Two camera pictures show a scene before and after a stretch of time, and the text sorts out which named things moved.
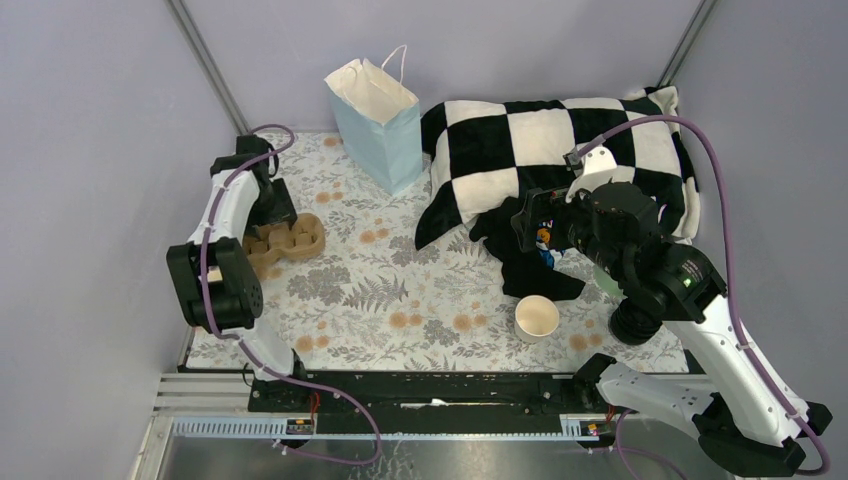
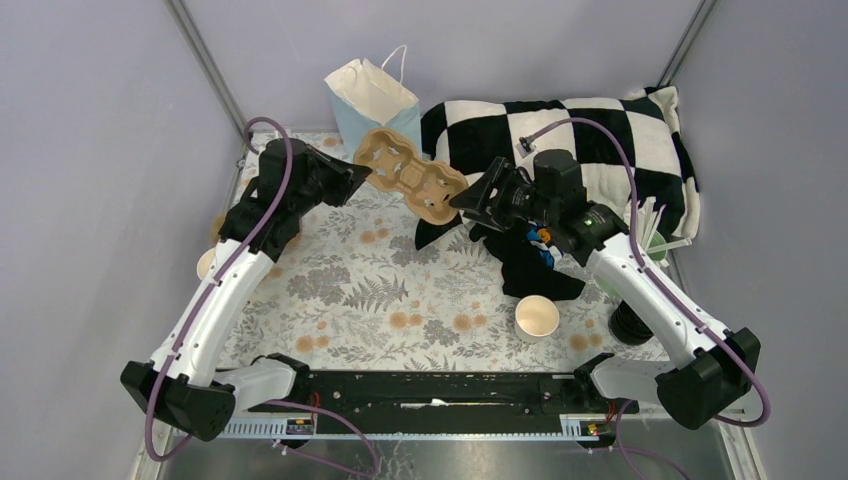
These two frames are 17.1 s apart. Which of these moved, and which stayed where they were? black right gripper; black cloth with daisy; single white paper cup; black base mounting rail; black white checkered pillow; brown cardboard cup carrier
Moved: black right gripper; brown cardboard cup carrier
Stayed: black base mounting rail; black cloth with daisy; single white paper cup; black white checkered pillow
